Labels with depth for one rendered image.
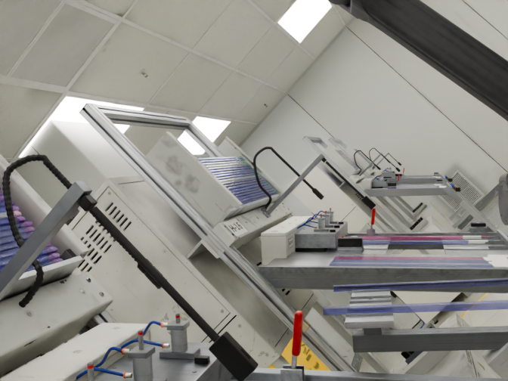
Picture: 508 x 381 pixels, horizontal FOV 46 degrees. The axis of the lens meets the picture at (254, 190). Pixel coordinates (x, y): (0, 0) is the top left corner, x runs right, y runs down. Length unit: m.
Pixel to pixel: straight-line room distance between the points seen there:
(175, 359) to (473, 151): 7.58
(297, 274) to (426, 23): 0.97
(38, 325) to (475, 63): 0.67
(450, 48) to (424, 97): 7.43
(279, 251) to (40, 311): 1.08
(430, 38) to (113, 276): 1.28
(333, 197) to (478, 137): 3.46
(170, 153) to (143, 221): 0.23
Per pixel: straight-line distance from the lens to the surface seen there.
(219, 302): 1.73
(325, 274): 1.63
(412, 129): 8.22
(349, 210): 5.18
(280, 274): 1.65
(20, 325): 0.84
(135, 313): 1.83
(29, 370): 0.79
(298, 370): 0.85
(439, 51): 0.83
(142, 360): 0.72
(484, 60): 0.83
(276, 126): 8.45
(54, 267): 0.91
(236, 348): 0.58
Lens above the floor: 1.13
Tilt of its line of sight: 8 degrees up
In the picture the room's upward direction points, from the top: 45 degrees counter-clockwise
